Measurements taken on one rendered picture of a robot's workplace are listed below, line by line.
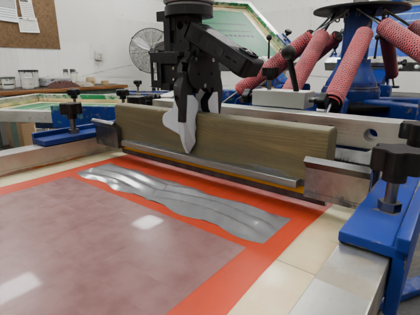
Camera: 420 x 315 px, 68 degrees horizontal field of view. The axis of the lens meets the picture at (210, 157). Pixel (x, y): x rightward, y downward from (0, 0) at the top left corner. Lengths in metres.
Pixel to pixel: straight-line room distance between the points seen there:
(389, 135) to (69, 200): 0.50
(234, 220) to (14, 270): 0.22
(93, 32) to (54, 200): 4.50
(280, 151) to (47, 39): 4.28
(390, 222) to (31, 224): 0.37
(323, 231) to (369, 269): 0.12
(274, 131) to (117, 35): 4.79
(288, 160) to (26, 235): 0.31
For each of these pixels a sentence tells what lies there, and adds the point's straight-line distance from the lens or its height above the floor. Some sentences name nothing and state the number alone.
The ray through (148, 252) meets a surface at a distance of 0.33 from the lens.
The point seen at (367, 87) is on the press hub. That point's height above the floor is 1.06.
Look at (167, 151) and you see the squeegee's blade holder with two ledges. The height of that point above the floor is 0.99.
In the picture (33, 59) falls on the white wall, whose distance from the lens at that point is 4.49.
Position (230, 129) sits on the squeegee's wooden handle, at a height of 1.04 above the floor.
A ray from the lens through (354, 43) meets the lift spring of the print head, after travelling 1.00.
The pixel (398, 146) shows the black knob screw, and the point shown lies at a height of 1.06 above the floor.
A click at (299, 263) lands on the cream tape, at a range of 0.32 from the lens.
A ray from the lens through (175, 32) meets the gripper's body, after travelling 0.51.
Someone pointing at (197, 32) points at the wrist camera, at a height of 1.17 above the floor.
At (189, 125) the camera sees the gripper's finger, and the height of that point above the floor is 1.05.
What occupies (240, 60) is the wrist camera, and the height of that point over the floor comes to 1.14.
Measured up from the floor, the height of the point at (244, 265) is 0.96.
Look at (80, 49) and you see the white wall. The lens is 4.79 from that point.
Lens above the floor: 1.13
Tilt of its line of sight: 16 degrees down
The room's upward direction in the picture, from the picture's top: straight up
